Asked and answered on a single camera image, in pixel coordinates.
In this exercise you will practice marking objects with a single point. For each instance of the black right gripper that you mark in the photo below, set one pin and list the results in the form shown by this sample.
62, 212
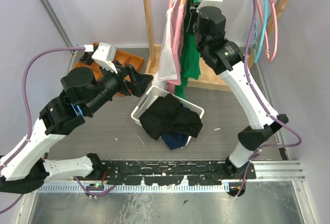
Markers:
194, 15

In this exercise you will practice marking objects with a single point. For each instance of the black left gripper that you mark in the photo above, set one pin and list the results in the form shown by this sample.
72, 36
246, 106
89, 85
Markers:
142, 81

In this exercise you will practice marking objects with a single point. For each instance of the pink t shirt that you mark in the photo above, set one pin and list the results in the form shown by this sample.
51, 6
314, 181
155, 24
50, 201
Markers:
177, 19

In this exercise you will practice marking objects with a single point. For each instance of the green t shirt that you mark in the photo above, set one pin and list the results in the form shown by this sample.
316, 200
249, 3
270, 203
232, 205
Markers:
190, 57

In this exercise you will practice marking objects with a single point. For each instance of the black t shirt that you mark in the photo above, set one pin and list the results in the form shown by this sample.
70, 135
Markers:
167, 114

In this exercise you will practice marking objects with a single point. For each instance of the navy blue t shirt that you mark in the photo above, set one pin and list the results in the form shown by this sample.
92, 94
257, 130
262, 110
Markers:
175, 140

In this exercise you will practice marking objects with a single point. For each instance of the light blue metal-hook hanger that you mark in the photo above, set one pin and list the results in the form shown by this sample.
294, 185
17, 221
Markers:
263, 16

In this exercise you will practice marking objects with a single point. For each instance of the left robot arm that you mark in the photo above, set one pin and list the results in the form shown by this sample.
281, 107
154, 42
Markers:
28, 171

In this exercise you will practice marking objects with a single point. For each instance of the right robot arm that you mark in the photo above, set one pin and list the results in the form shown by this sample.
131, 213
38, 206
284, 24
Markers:
224, 57

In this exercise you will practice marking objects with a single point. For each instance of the white t shirt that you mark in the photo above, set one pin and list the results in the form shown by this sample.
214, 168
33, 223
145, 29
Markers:
167, 70

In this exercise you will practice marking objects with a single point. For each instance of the white plastic basket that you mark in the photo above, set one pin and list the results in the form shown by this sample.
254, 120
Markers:
152, 94

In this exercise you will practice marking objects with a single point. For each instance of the orange wooden compartment tray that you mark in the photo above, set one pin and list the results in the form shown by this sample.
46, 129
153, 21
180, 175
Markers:
129, 58

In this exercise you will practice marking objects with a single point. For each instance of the wooden clothes rack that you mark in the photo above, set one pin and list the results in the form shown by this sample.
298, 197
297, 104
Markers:
208, 79

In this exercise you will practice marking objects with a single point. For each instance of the dark rolled sock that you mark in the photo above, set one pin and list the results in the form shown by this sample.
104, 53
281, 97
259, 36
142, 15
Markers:
86, 58

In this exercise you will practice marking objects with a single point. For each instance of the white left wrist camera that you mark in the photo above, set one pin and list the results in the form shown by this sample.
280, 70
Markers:
104, 56

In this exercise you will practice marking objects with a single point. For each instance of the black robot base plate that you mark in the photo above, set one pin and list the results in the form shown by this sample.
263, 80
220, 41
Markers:
164, 173

